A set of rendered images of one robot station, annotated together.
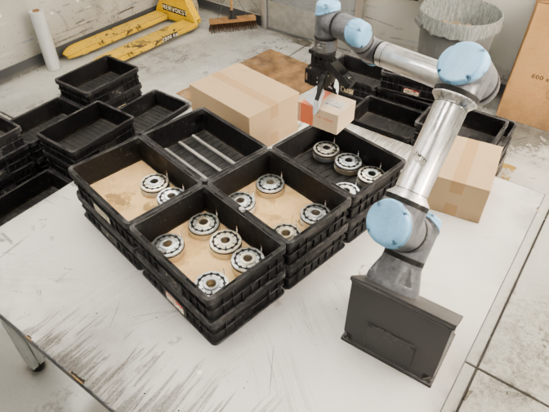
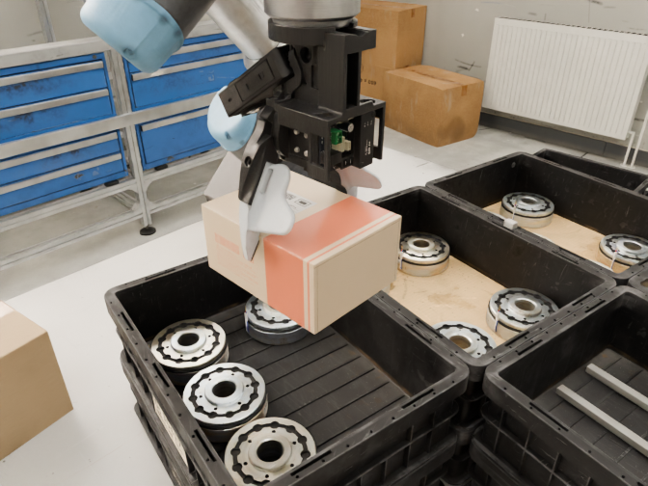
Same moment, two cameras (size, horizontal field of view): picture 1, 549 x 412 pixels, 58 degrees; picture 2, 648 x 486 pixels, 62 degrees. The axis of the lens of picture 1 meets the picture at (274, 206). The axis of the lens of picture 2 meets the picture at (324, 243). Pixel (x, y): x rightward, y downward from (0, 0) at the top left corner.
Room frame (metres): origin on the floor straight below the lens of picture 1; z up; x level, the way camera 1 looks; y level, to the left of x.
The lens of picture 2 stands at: (1.98, -0.09, 1.37)
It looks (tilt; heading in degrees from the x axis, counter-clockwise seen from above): 31 degrees down; 188
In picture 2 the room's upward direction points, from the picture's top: straight up
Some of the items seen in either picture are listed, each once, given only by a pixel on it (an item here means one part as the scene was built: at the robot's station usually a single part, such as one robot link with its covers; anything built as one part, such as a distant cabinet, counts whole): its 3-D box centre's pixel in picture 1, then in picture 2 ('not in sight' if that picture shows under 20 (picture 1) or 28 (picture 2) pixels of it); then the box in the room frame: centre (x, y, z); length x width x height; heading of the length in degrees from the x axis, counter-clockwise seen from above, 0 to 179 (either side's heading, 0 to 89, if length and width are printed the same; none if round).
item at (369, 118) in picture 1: (383, 141); not in sight; (2.44, -0.64, 0.31); 0.40 x 0.30 x 0.34; 54
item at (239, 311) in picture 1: (211, 272); not in sight; (1.05, 0.20, 0.76); 0.40 x 0.30 x 0.12; 44
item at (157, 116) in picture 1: (152, 134); not in sight; (2.50, 0.73, 0.31); 0.40 x 0.30 x 0.34; 144
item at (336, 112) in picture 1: (326, 110); (300, 242); (1.51, -0.18, 1.08); 0.16 x 0.12 x 0.07; 54
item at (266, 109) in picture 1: (244, 107); not in sight; (2.00, 0.14, 0.80); 0.40 x 0.30 x 0.20; 45
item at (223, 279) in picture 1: (211, 284); (527, 203); (0.92, 0.18, 0.86); 0.10 x 0.10 x 0.01
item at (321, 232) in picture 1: (278, 204); (437, 286); (1.26, -0.01, 0.87); 0.40 x 0.30 x 0.11; 44
